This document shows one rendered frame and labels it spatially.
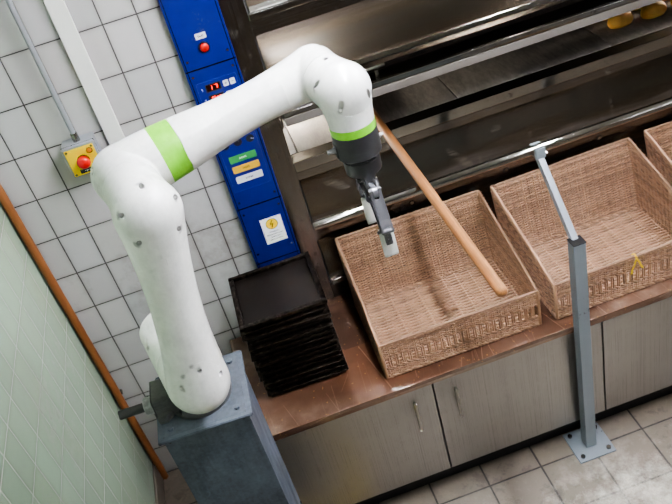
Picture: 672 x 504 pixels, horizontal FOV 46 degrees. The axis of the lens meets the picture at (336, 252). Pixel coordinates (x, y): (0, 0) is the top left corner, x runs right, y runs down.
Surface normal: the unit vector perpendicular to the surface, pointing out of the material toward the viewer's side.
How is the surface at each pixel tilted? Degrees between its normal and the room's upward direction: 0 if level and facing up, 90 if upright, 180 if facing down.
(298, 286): 0
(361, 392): 0
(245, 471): 90
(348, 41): 70
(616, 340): 90
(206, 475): 90
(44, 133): 90
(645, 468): 0
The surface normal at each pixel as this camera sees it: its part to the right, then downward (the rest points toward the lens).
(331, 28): 0.15, 0.25
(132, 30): 0.25, 0.54
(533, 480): -0.22, -0.77
